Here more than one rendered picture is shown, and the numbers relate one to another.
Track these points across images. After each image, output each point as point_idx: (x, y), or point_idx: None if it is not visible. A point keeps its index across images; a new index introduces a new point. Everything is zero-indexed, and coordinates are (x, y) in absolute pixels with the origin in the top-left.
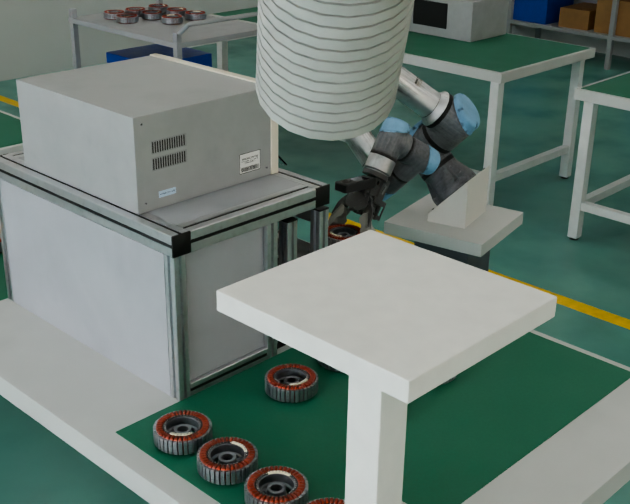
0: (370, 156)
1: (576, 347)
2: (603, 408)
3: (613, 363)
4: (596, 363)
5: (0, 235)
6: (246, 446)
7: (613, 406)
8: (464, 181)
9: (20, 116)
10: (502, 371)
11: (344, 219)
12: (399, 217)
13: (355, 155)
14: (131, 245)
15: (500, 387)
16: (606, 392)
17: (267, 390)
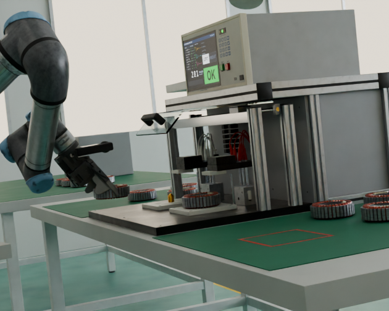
0: (70, 132)
1: (46, 210)
2: (83, 200)
3: (42, 208)
4: (52, 207)
5: None
6: None
7: (77, 201)
8: None
9: (356, 37)
10: (104, 202)
11: (97, 188)
12: None
13: (52, 150)
14: None
15: (116, 200)
16: (70, 202)
17: None
